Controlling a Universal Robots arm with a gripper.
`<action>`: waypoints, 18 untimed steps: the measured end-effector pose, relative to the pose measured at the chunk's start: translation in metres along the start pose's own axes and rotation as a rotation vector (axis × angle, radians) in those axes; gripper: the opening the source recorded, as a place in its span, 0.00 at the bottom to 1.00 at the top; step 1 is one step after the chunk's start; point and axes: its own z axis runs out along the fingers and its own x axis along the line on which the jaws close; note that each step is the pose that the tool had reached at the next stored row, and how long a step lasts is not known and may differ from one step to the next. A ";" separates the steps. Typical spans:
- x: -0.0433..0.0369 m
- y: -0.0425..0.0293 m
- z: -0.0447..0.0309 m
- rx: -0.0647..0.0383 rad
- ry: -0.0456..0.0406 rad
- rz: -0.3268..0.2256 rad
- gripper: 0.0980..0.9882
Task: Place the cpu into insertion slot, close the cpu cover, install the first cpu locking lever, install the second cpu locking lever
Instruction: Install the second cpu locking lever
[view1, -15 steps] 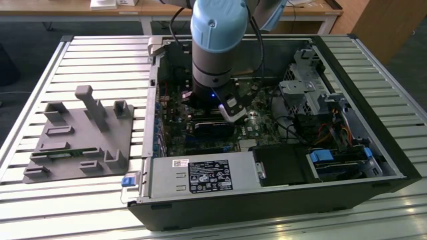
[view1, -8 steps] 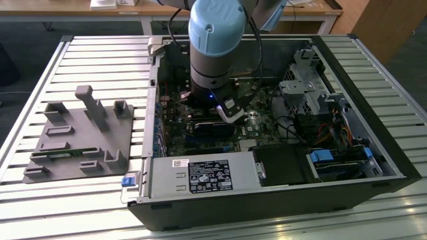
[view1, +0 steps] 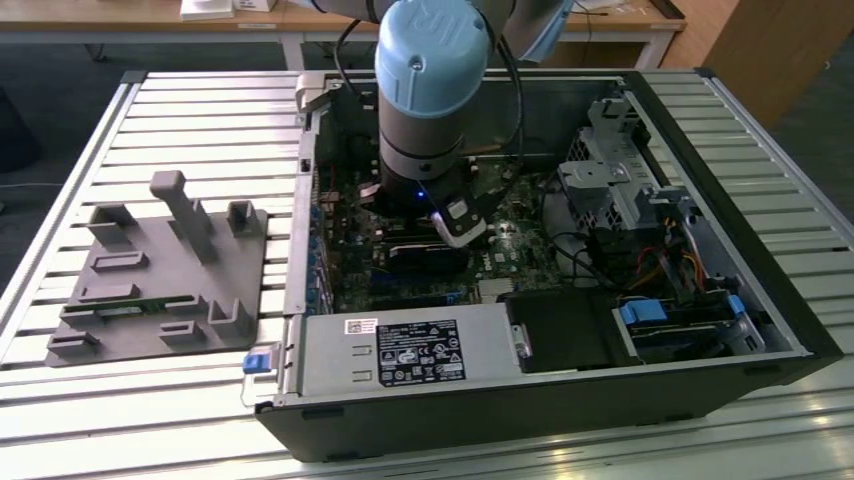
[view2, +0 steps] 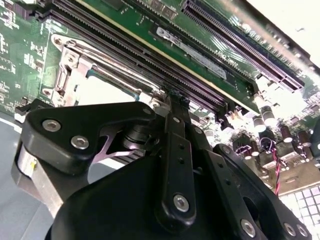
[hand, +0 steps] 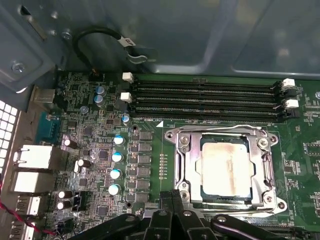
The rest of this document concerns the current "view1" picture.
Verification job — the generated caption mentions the black internal cable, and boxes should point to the black internal cable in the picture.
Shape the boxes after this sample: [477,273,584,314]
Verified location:
[544,189,633,292]

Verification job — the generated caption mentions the blue case latch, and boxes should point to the blue case latch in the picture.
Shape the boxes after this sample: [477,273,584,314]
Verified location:
[243,349,277,375]

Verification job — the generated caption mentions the grey power supply unit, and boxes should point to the grey power supply unit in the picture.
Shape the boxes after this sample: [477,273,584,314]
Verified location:
[283,303,521,399]

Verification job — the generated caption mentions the white papers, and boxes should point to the white papers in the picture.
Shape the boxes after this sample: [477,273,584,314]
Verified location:
[573,0,662,17]

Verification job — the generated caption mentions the green motherboard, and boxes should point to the green motherboard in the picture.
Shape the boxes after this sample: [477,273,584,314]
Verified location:
[313,159,569,314]

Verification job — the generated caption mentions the grey case handle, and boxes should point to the grey case handle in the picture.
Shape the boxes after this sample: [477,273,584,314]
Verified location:
[293,72,343,115]

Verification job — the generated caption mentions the black RAM slot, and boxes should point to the black RAM slot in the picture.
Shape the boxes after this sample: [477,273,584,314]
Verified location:
[381,223,436,240]
[385,233,442,248]

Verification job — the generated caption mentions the pale blue teach pendant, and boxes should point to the pale blue teach pendant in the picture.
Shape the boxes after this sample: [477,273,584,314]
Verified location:
[504,0,577,64]

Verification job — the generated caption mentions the black graphics card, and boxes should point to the black graphics card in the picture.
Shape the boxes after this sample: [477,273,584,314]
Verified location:
[385,242,473,275]

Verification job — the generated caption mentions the silver chipset heatsink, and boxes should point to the silver chipset heatsink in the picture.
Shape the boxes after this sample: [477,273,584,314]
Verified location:
[478,278,521,302]

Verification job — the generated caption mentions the wooden desk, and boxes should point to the wooden desk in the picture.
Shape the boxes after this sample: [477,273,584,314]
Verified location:
[0,0,689,71]

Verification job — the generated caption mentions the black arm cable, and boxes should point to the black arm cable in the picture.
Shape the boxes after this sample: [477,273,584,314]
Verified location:
[333,19,529,201]

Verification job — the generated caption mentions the wooden cabinet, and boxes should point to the wooden cabinet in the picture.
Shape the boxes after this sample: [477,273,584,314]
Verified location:
[664,0,854,129]

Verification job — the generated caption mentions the black power supply label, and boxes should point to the black power supply label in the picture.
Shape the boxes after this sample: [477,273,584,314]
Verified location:
[375,318,470,387]

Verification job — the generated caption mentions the grey parts rack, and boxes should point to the grey parts rack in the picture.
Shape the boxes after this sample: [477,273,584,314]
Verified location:
[43,169,270,369]

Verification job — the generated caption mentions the black open PC case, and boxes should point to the black open PC case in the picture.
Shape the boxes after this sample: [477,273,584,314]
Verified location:
[253,67,844,464]

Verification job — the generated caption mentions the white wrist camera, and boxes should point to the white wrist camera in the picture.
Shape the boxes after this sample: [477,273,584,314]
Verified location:
[430,197,490,249]

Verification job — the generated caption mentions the orange wire bundle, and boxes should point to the orange wire bundle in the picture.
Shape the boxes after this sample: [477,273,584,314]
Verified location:
[633,244,710,292]

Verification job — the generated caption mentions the black plastic shroud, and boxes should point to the black plastic shroud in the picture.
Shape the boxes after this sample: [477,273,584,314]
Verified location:
[500,288,644,375]

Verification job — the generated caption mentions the silver metal drive cage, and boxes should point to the silver metal drive cage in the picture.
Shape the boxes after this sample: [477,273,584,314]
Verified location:
[556,97,690,234]

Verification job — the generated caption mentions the green RAM stick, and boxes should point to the green RAM stick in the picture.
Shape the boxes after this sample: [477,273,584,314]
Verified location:
[93,297,202,319]

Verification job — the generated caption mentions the blue disk carrier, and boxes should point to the blue disk carrier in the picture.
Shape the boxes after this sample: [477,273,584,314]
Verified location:
[618,297,669,330]

